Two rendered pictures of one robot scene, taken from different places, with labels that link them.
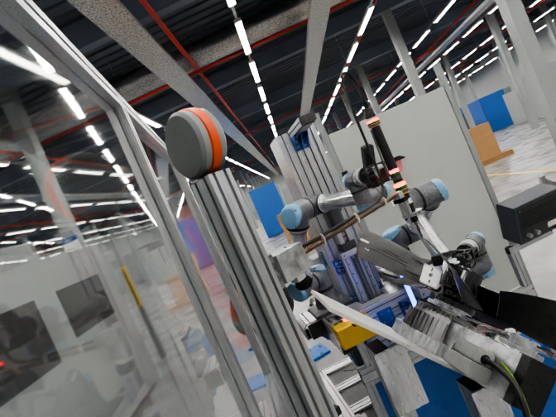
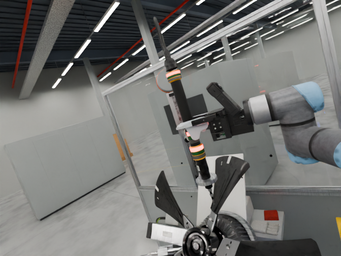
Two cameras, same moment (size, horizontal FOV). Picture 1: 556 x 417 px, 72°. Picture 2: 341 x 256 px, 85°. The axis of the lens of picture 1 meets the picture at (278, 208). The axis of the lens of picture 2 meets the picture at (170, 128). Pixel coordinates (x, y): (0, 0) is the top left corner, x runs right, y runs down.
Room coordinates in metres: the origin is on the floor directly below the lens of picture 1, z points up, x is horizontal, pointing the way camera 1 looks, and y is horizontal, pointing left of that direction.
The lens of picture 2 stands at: (1.71, -0.89, 1.72)
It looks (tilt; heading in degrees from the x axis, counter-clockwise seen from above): 7 degrees down; 134
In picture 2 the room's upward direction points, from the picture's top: 18 degrees counter-clockwise
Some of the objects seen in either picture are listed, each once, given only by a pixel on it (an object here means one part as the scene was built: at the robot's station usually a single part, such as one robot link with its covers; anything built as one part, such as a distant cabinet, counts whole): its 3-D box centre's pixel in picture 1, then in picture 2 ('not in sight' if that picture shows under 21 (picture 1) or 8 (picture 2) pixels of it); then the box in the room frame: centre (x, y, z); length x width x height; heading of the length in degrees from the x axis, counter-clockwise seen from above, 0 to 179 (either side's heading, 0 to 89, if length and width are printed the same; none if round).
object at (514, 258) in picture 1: (517, 266); not in sight; (1.77, -0.91, 0.96); 0.03 x 0.03 x 0.20; 7
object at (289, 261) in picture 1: (283, 265); (183, 129); (0.94, 0.04, 1.54); 0.10 x 0.07 x 0.08; 132
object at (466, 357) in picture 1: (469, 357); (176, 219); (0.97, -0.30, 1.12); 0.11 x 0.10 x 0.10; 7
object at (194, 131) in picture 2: (398, 164); (193, 130); (1.38, -0.46, 1.63); 0.09 x 0.03 x 0.06; 38
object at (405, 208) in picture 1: (405, 203); (202, 166); (1.34, -0.42, 1.50); 0.09 x 0.07 x 0.10; 132
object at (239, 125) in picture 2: (374, 174); (229, 120); (1.47, -0.39, 1.63); 0.12 x 0.08 x 0.09; 17
